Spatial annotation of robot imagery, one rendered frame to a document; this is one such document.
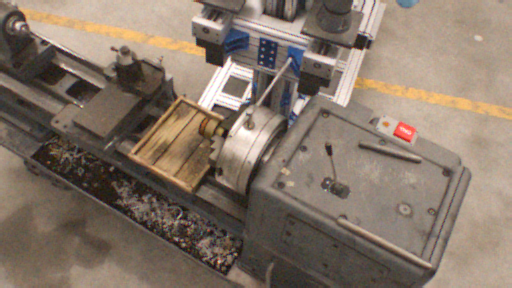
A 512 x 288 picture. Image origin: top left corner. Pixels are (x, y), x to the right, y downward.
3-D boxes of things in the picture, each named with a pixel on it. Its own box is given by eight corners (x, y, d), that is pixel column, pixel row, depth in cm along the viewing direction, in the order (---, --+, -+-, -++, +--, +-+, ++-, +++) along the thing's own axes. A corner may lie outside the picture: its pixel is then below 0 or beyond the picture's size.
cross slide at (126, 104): (170, 75, 210) (169, 68, 206) (105, 144, 188) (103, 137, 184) (139, 59, 214) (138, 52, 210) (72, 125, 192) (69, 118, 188)
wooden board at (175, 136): (240, 131, 203) (240, 125, 200) (191, 195, 185) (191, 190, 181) (181, 100, 210) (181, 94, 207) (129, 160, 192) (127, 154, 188)
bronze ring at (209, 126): (230, 118, 174) (209, 109, 177) (217, 136, 169) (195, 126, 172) (232, 133, 182) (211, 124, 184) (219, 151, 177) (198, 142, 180)
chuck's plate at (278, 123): (286, 145, 192) (292, 101, 165) (245, 209, 178) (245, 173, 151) (278, 141, 193) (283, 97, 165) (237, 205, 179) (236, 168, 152)
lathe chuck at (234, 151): (278, 141, 193) (283, 97, 165) (237, 205, 179) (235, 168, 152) (259, 131, 195) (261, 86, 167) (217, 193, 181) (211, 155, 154)
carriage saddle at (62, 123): (175, 85, 215) (174, 76, 210) (106, 160, 191) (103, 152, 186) (121, 58, 222) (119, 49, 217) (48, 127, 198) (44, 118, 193)
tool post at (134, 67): (143, 74, 197) (140, 57, 189) (132, 86, 193) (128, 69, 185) (129, 66, 199) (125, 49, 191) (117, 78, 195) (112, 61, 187)
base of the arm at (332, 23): (321, 5, 207) (325, -14, 199) (355, 15, 205) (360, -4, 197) (311, 27, 199) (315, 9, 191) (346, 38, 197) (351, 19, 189)
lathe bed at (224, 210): (293, 186, 211) (299, 164, 196) (255, 248, 194) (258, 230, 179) (27, 44, 247) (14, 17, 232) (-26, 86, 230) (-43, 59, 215)
